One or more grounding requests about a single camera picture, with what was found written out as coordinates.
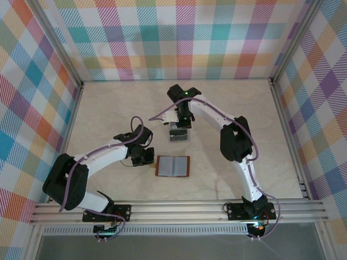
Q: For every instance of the brown leather card holder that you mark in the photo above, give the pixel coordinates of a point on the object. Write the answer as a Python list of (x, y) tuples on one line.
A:
[(173, 166)]

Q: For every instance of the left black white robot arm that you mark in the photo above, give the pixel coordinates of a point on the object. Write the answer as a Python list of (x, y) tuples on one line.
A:
[(62, 187)]

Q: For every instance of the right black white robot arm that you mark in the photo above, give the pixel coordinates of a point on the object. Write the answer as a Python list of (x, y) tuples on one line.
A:
[(236, 140)]

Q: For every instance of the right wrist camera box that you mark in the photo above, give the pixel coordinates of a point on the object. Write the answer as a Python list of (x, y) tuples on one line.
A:
[(170, 117)]

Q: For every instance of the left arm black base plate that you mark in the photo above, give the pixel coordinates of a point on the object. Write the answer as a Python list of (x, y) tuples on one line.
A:
[(124, 212)]

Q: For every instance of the aluminium mounting rail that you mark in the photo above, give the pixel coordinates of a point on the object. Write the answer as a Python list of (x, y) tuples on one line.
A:
[(176, 211)]

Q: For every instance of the aluminium side rail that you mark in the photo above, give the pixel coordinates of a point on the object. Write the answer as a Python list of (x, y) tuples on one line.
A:
[(282, 113), (73, 113)]

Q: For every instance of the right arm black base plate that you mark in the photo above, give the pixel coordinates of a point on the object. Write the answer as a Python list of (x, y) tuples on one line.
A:
[(236, 212)]

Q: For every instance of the aluminium frame post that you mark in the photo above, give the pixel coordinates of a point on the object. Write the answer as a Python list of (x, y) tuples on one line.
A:
[(60, 46), (294, 40)]

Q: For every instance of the aluminium frame leg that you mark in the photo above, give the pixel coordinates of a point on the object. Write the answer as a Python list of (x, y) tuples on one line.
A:
[(32, 243), (326, 241)]

